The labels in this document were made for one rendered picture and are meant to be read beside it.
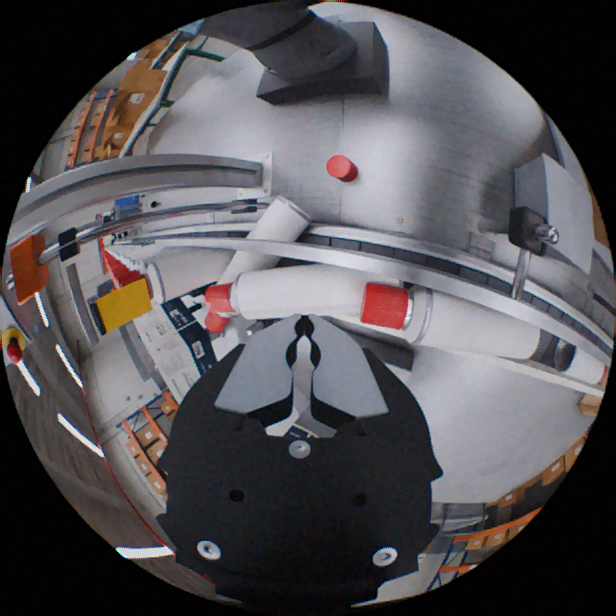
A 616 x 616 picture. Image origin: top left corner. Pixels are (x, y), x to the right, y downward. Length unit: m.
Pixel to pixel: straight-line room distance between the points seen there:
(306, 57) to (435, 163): 0.22
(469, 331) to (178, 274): 0.28
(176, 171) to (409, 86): 0.35
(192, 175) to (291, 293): 0.21
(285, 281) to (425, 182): 0.21
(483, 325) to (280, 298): 0.18
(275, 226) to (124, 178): 0.20
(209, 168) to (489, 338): 0.38
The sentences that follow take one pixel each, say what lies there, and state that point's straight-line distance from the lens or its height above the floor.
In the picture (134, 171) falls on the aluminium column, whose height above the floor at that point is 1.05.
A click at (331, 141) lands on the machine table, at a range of 0.32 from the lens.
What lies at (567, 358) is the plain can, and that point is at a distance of 0.34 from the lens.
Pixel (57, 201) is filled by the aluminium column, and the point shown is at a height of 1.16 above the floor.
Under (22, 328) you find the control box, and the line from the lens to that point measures 0.39.
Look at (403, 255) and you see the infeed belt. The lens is 0.22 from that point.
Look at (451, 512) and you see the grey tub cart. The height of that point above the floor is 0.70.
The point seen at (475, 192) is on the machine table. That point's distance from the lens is 0.29.
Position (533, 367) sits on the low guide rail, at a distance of 0.29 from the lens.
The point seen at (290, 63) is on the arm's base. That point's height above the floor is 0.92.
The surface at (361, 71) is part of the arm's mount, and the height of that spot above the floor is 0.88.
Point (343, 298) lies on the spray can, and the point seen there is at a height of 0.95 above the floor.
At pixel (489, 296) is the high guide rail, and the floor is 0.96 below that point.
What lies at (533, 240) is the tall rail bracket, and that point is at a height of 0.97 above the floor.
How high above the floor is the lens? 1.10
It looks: 51 degrees down
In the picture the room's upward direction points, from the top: 126 degrees counter-clockwise
